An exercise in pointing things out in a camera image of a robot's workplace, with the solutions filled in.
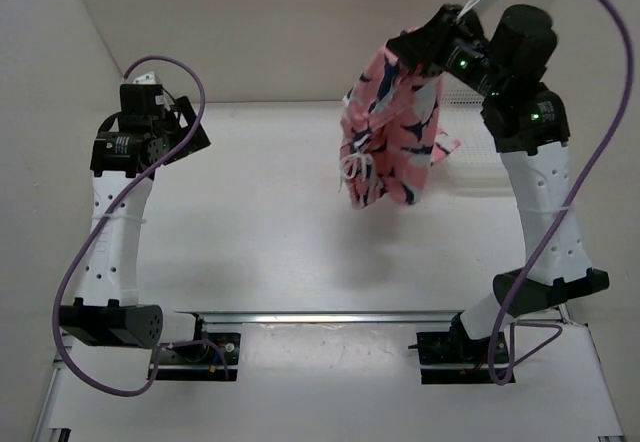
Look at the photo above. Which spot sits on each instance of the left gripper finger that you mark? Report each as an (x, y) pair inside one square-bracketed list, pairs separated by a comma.
[(183, 112), (197, 142)]

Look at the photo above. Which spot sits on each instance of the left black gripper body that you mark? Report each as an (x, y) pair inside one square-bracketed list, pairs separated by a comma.
[(166, 129)]

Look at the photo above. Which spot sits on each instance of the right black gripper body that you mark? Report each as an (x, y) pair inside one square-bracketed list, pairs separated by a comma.
[(451, 45)]

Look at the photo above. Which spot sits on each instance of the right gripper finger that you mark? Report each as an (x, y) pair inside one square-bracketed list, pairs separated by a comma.
[(425, 69), (405, 47)]

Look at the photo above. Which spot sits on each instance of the pink shark print shorts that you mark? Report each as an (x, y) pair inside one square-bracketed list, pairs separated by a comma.
[(391, 133)]

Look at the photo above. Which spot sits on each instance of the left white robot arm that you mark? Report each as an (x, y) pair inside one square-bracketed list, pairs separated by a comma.
[(106, 311)]

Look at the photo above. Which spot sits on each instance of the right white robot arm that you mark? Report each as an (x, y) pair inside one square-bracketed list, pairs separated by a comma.
[(529, 127)]

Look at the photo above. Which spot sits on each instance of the white plastic basket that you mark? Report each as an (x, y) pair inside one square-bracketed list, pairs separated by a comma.
[(475, 164)]

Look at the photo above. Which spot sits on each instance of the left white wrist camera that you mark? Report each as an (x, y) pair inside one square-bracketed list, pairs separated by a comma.
[(148, 79)]

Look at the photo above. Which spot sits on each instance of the aluminium frame rail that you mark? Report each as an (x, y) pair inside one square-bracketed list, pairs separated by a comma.
[(324, 317)]

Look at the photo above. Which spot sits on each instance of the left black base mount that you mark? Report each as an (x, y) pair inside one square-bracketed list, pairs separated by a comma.
[(217, 361)]

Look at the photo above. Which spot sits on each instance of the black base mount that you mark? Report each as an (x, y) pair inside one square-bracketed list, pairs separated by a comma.
[(451, 357), (217, 361)]

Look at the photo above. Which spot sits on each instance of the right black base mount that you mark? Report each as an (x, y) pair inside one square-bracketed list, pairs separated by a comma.
[(451, 357)]

